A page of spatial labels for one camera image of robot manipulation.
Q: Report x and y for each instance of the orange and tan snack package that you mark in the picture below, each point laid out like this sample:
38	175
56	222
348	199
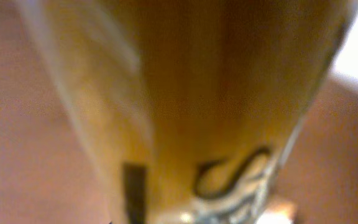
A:
187	109

